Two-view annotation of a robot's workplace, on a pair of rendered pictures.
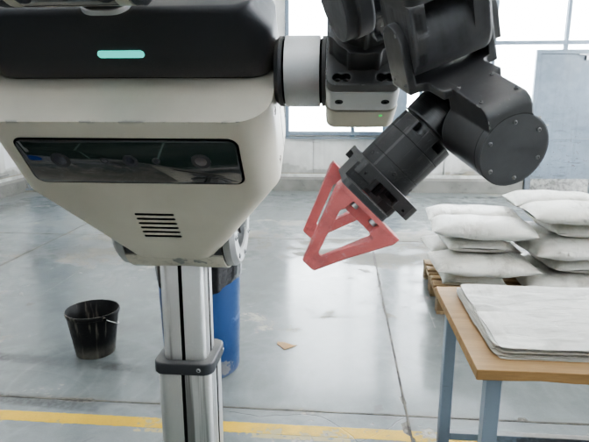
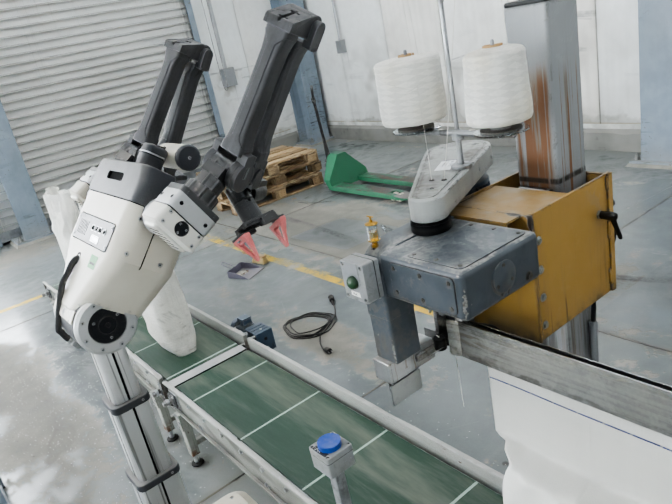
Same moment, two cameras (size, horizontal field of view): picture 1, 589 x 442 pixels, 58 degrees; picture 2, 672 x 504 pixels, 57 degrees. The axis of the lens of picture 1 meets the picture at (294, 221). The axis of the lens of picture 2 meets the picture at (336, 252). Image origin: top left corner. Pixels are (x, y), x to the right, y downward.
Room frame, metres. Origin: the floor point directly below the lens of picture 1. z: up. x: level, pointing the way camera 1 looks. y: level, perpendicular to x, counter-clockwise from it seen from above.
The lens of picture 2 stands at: (1.39, 1.81, 1.81)
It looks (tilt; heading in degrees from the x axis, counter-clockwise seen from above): 20 degrees down; 231
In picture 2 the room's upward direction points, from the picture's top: 12 degrees counter-clockwise
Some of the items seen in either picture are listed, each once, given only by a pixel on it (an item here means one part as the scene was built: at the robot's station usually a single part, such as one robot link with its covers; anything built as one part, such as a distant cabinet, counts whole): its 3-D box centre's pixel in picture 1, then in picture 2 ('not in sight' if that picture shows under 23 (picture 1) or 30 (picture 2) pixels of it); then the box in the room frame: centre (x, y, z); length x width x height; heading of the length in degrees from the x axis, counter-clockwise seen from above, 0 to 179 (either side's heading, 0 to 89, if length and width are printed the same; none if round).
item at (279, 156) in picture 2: not in sight; (257, 166); (-2.64, -4.24, 0.36); 1.20 x 0.82 x 0.14; 171
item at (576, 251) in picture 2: not in sight; (534, 246); (0.10, 1.01, 1.18); 0.34 x 0.25 x 0.31; 175
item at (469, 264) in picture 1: (480, 261); not in sight; (3.47, -1.27, 0.33); 0.66 x 0.43 x 0.13; 85
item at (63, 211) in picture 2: not in sight; (74, 238); (0.09, -2.54, 0.74); 0.47 x 0.20 x 0.72; 87
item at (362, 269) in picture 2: not in sight; (361, 277); (0.58, 0.89, 1.28); 0.08 x 0.05 x 0.09; 85
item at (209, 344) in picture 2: not in sight; (129, 315); (0.15, -1.84, 0.33); 2.21 x 0.39 x 0.09; 85
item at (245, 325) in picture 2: not in sight; (248, 332); (-0.08, -0.85, 0.35); 0.30 x 0.15 x 0.15; 85
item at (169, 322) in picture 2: not in sight; (153, 280); (0.22, -1.12, 0.74); 0.47 x 0.22 x 0.72; 83
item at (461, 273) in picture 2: not in sight; (451, 292); (0.45, 1.02, 1.21); 0.30 x 0.25 x 0.30; 85
